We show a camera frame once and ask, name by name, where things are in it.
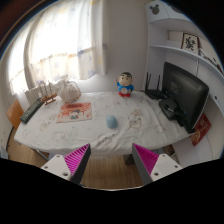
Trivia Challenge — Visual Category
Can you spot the black wifi router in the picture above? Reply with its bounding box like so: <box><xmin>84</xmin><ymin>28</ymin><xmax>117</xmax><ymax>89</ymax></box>
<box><xmin>144</xmin><ymin>74</ymin><xmax>166</xmax><ymax>100</ymax></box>

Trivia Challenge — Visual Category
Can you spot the framed calligraphy picture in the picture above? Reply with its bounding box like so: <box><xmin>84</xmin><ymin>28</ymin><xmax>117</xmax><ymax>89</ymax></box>
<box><xmin>181</xmin><ymin>33</ymin><xmax>199</xmax><ymax>53</ymax></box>

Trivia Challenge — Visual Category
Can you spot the red decorated box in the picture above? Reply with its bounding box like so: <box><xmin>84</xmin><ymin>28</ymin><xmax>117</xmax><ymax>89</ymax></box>
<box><xmin>191</xmin><ymin>114</ymin><xmax>211</xmax><ymax>146</ymax></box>

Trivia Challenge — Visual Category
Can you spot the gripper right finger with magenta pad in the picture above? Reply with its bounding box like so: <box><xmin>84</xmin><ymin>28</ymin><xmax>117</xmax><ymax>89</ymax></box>
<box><xmin>132</xmin><ymin>143</ymin><xmax>182</xmax><ymax>185</ymax></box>

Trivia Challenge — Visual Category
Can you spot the white wall shelf unit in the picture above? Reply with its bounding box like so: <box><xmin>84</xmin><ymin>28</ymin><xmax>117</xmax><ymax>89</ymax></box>
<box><xmin>145</xmin><ymin>0</ymin><xmax>224</xmax><ymax>167</ymax></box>

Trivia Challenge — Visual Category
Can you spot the light blue computer mouse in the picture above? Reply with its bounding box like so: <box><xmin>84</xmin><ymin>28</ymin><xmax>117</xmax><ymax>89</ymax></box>
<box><xmin>106</xmin><ymin>115</ymin><xmax>118</xmax><ymax>128</ymax></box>

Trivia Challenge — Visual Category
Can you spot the red cartoon mouse pad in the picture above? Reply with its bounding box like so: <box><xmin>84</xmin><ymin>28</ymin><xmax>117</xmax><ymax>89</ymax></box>
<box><xmin>57</xmin><ymin>102</ymin><xmax>92</xmax><ymax>123</ymax></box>

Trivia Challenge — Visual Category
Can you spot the wooden chair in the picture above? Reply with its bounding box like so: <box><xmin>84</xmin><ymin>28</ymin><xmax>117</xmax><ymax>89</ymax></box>
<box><xmin>5</xmin><ymin>98</ymin><xmax>25</xmax><ymax>132</ymax></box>

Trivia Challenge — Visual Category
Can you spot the white floral tablecloth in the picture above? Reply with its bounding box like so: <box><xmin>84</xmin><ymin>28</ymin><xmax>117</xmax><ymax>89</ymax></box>
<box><xmin>14</xmin><ymin>91</ymin><xmax>189</xmax><ymax>156</ymax></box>

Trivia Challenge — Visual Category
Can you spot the black mouse-ear sticker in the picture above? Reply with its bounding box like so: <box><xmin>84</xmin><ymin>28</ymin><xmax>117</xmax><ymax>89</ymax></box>
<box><xmin>150</xmin><ymin>4</ymin><xmax>160</xmax><ymax>15</ymax></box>

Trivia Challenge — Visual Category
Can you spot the cartoon boy figurine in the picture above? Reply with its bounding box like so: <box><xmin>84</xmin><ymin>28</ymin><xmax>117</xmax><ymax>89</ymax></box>
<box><xmin>116</xmin><ymin>72</ymin><xmax>134</xmax><ymax>97</ymax></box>

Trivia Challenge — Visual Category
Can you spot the black computer monitor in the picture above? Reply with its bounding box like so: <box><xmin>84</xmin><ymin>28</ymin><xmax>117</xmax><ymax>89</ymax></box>
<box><xmin>162</xmin><ymin>62</ymin><xmax>209</xmax><ymax>134</ymax></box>

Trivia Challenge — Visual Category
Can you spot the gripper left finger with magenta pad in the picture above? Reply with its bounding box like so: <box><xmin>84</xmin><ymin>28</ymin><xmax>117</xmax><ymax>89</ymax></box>
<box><xmin>42</xmin><ymin>144</ymin><xmax>91</xmax><ymax>185</ymax></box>

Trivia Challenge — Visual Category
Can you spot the white sheer curtain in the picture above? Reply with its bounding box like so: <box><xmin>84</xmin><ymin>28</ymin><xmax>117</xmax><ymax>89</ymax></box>
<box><xmin>6</xmin><ymin>0</ymin><xmax>107</xmax><ymax>94</ymax></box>

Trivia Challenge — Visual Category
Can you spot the wooden model ship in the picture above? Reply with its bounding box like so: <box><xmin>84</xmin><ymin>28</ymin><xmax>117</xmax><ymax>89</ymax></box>
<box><xmin>39</xmin><ymin>83</ymin><xmax>57</xmax><ymax>105</ymax></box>

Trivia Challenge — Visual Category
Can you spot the black keyboard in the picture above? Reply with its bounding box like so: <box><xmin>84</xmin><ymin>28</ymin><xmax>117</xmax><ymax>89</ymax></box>
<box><xmin>20</xmin><ymin>98</ymin><xmax>43</xmax><ymax>123</ymax></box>

